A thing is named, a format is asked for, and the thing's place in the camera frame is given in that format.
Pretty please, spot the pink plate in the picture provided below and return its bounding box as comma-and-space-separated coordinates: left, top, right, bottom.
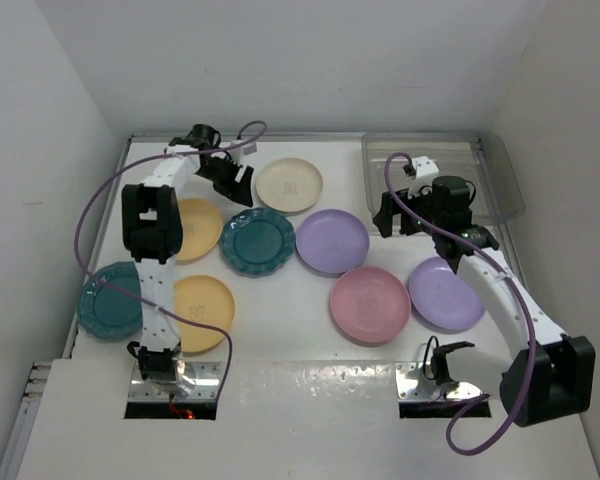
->
329, 266, 411, 345

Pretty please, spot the teal scalloped plate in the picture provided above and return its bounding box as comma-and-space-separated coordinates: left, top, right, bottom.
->
220, 208, 296, 277
77, 262, 142, 341

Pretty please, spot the purple plate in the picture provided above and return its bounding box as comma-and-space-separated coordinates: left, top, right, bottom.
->
407, 257, 486, 332
296, 209, 370, 275

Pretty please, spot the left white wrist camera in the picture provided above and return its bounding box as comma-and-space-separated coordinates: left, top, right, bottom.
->
227, 140, 257, 164

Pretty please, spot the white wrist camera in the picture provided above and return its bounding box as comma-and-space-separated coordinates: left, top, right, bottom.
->
403, 156, 439, 198
227, 140, 257, 164

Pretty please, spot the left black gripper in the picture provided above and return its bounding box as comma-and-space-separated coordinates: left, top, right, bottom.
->
195, 153, 253, 206

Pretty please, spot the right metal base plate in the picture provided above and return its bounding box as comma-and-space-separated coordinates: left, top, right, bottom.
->
394, 361, 483, 404

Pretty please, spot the metal base plate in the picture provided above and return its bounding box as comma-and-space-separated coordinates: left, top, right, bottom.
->
127, 360, 221, 403
394, 361, 483, 404

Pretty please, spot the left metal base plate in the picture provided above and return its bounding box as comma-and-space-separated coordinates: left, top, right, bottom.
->
127, 360, 221, 403

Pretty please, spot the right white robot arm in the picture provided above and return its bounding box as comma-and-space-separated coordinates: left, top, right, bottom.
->
373, 176, 596, 427

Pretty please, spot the cream plate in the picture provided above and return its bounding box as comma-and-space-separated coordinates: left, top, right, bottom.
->
256, 157, 323, 213

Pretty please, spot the clear plastic bin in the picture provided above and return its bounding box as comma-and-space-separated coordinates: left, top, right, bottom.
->
361, 132, 525, 226

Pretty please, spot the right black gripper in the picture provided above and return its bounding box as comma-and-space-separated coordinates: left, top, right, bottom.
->
372, 181, 442, 238

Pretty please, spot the yellow plate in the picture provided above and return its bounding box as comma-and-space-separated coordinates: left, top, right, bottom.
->
176, 198, 224, 262
174, 275, 236, 354

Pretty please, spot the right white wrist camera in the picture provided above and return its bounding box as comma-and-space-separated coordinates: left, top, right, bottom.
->
403, 156, 439, 198

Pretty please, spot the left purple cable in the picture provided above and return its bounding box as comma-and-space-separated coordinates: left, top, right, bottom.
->
75, 120, 268, 404

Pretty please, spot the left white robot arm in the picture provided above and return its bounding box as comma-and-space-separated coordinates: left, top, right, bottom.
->
121, 124, 258, 395

